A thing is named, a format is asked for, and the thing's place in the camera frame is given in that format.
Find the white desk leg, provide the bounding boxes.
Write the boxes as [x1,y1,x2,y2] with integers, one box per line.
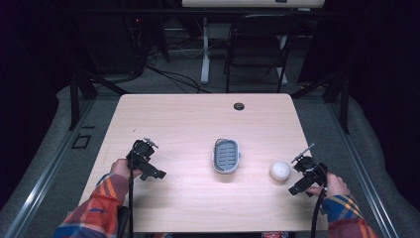
[200,16,212,85]

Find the black metal stand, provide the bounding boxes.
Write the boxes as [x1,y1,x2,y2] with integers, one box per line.
[67,69,131,132]
[289,69,352,135]

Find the black folding chair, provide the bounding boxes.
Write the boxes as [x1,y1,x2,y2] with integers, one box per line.
[223,13,301,94]

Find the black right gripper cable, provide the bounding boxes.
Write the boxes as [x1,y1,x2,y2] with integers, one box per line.
[309,179,329,238]

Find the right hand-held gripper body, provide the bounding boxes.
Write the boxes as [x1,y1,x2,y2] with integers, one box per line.
[290,143,330,191]

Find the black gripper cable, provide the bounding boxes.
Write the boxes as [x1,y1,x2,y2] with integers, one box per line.
[127,150,136,238]
[309,179,329,238]

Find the white round soap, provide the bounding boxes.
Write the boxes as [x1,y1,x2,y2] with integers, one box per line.
[268,160,292,182]

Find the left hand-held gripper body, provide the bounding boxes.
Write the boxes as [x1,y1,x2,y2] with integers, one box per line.
[125,137,159,174]

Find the black floor cables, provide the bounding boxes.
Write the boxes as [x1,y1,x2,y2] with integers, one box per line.
[132,16,212,95]

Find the person's left hand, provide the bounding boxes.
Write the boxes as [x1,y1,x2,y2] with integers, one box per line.
[109,158,143,181]

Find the person's right hand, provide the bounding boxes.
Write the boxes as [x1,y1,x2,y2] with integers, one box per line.
[306,173,352,200]

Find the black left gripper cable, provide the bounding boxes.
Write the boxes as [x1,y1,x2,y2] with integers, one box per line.
[127,150,136,238]

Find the silver floor rail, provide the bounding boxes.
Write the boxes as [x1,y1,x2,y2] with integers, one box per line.
[325,100,402,238]
[2,98,97,238]

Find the grey soap dish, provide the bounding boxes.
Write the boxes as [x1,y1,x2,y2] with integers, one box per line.
[211,137,242,176]

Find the white desk top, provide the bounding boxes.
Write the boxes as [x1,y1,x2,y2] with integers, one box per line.
[180,0,327,9]

